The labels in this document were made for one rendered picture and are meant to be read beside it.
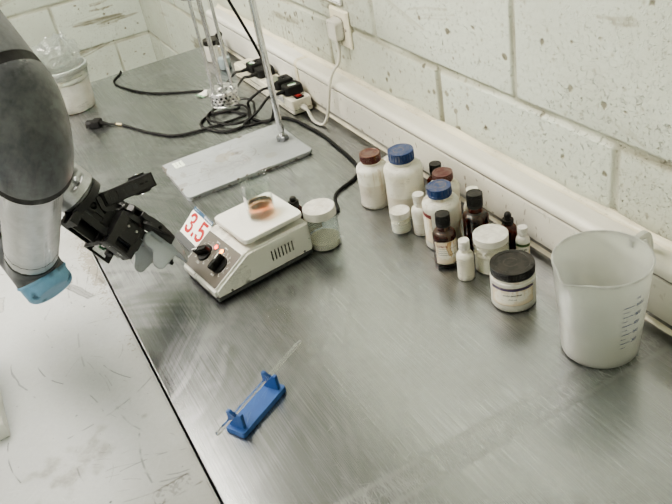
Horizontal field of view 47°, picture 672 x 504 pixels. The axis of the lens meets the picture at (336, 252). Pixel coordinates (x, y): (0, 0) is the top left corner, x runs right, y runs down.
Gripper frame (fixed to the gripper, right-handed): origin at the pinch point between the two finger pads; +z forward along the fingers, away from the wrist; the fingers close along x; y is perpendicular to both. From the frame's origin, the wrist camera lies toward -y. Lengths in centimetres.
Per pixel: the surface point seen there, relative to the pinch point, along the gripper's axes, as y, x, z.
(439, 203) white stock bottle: -18.7, 37.1, 19.5
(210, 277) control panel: 2.1, 5.4, 4.9
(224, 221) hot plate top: -8.5, 4.9, 2.9
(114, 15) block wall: -164, -182, 17
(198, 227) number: -11.7, -8.6, 6.3
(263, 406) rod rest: 24.1, 28.2, 7.6
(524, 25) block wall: -38, 56, 5
